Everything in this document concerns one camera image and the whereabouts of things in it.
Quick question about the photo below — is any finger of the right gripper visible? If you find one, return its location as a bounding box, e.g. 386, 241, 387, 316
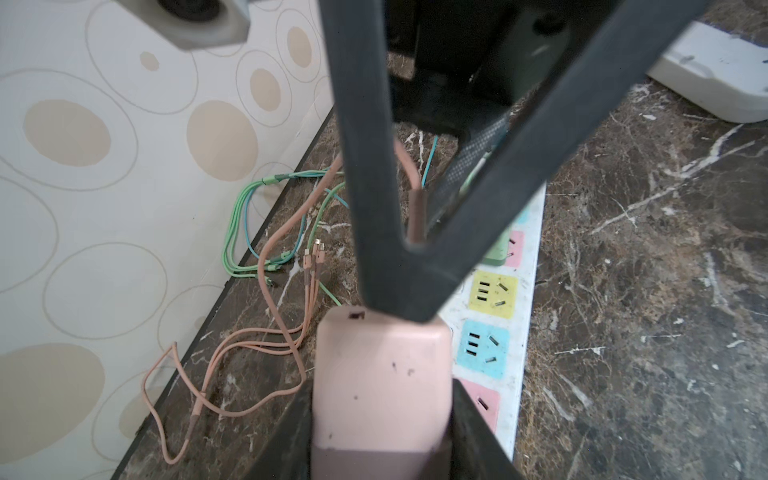
319, 1, 707, 323

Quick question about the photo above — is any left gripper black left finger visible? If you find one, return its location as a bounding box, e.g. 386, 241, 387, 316
243, 382, 313, 480

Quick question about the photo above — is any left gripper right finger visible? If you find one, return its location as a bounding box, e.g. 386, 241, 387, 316
450, 379, 522, 480

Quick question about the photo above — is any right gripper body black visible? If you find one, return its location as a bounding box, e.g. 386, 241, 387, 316
383, 1, 617, 141

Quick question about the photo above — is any white multicolour power strip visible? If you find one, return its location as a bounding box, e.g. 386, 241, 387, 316
439, 187, 546, 459

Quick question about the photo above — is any pink charger plug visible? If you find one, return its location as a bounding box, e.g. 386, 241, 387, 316
310, 306, 452, 479

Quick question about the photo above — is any teal multi-head cable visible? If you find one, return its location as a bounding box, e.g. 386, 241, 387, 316
242, 134, 440, 265

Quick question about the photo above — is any light green charger plug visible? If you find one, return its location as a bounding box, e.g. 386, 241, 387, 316
482, 232, 509, 266

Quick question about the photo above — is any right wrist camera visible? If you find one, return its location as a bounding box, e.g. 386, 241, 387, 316
118, 0, 251, 51

